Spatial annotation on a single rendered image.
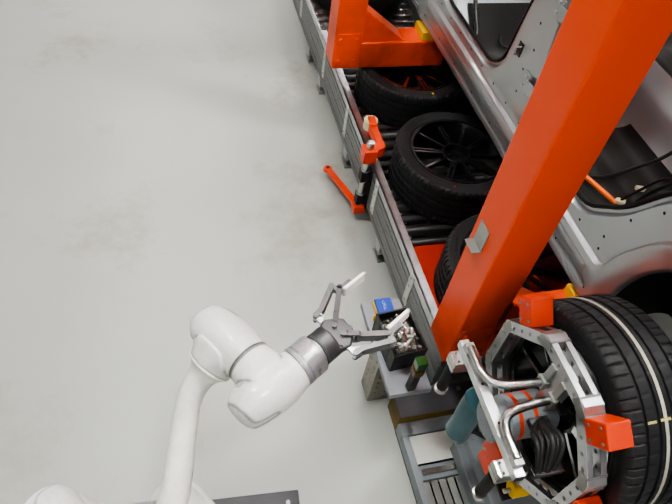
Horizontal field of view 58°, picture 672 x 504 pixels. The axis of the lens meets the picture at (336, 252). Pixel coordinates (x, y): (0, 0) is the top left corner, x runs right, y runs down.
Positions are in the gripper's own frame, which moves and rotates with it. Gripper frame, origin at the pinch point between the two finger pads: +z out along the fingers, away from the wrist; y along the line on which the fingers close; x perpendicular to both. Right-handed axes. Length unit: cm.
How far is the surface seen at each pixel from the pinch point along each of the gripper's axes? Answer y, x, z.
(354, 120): -135, -114, 133
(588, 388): 45, -34, 37
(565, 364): 36, -33, 38
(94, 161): -230, -139, 17
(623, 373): 49, -29, 44
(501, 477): 43, -47, 7
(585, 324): 33, -31, 51
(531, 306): 19, -35, 48
